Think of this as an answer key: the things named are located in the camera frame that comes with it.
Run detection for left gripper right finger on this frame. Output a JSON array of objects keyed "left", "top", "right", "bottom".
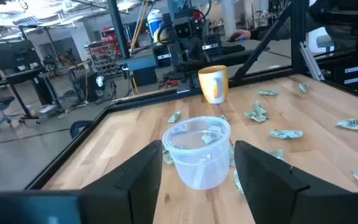
[{"left": 234, "top": 140, "right": 354, "bottom": 224}]

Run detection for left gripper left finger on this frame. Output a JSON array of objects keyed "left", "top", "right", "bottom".
[{"left": 81, "top": 139, "right": 164, "bottom": 224}]

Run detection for white mug yellow interior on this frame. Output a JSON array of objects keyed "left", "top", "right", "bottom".
[{"left": 197, "top": 65, "right": 229, "bottom": 105}]

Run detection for white and blue jug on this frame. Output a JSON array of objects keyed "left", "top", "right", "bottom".
[{"left": 147, "top": 9, "right": 165, "bottom": 43}]

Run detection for black computer mouse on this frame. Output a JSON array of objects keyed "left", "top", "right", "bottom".
[{"left": 227, "top": 33, "right": 245, "bottom": 43}]

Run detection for blue workbench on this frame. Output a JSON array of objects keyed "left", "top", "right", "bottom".
[{"left": 118, "top": 54, "right": 158, "bottom": 88}]

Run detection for yellow pole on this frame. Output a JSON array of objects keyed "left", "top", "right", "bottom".
[{"left": 130, "top": 0, "right": 150, "bottom": 54}]

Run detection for white round column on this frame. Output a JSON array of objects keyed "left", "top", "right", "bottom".
[{"left": 221, "top": 0, "right": 237, "bottom": 40}]

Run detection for person's hand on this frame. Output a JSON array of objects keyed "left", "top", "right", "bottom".
[{"left": 228, "top": 29, "right": 252, "bottom": 42}]

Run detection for black office desk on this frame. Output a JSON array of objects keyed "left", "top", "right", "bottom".
[{"left": 181, "top": 45, "right": 270, "bottom": 73}]

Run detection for clear plastic tub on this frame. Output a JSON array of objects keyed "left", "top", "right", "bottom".
[{"left": 162, "top": 115, "right": 232, "bottom": 191}]

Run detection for dark steel column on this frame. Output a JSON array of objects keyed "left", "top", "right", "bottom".
[{"left": 106, "top": 0, "right": 131, "bottom": 60}]

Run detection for red parts bin rack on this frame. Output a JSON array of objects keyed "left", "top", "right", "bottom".
[{"left": 87, "top": 39, "right": 124, "bottom": 78}]

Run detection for black computer tower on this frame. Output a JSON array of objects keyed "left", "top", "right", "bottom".
[{"left": 78, "top": 71, "right": 107, "bottom": 103}]

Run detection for white chair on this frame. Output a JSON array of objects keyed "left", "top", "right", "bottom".
[{"left": 308, "top": 26, "right": 336, "bottom": 54}]

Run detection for black cabinet white labels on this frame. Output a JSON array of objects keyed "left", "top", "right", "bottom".
[{"left": 318, "top": 52, "right": 358, "bottom": 100}]

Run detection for person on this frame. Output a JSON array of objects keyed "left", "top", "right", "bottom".
[{"left": 249, "top": 0, "right": 358, "bottom": 43}]

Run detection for black standing desk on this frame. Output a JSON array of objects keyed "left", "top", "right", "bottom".
[{"left": 0, "top": 67, "right": 54, "bottom": 125}]

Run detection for black flat panel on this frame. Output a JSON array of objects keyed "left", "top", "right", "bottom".
[{"left": 0, "top": 39, "right": 42, "bottom": 73}]

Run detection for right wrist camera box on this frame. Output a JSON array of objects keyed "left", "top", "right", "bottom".
[{"left": 174, "top": 17, "right": 196, "bottom": 40}]

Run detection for dark blue cable loop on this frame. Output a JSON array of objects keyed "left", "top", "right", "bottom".
[{"left": 69, "top": 120, "right": 94, "bottom": 139}]

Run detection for black metal table frame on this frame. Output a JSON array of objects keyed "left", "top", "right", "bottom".
[{"left": 25, "top": 0, "right": 358, "bottom": 191}]

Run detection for aluminium extrusion bracket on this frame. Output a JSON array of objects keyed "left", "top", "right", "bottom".
[{"left": 299, "top": 42, "right": 325, "bottom": 82}]

